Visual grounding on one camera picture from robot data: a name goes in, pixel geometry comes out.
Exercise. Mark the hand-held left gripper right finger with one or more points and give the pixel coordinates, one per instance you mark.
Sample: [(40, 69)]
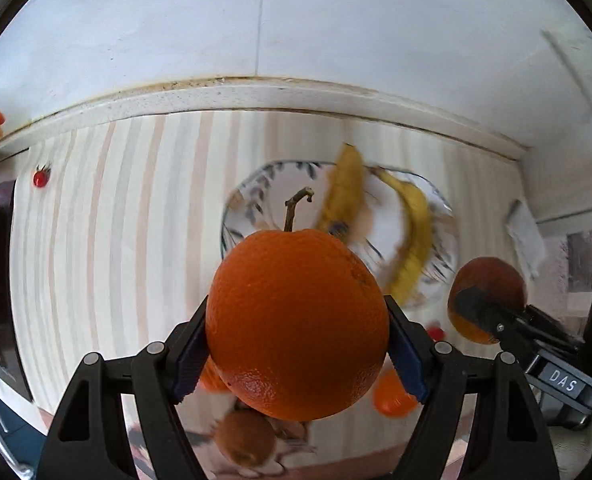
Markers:
[(406, 365)]

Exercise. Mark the brown spotted yellow banana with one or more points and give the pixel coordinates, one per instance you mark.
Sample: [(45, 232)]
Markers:
[(343, 185)]

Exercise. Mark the large orange with stem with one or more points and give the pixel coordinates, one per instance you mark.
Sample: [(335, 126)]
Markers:
[(296, 320)]

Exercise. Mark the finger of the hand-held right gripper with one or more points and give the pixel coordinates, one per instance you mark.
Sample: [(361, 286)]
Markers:
[(473, 306), (550, 324)]

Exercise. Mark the leaf pattern white plate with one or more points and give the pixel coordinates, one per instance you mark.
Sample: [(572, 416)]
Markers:
[(281, 192)]

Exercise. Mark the frosted glass sliding door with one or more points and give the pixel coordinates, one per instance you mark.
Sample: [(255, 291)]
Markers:
[(555, 265)]

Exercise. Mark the small orange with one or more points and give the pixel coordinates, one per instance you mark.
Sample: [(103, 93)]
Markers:
[(213, 380), (388, 397)]

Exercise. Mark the white crumpled paper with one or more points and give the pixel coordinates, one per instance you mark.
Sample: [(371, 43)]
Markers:
[(525, 240)]

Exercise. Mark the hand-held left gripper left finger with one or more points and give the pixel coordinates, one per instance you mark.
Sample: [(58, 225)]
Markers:
[(190, 362)]

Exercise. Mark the blue base cabinet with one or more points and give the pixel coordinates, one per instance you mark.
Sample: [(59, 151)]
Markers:
[(11, 440)]

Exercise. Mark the small red fruit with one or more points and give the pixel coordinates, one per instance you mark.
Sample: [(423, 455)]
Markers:
[(435, 334)]

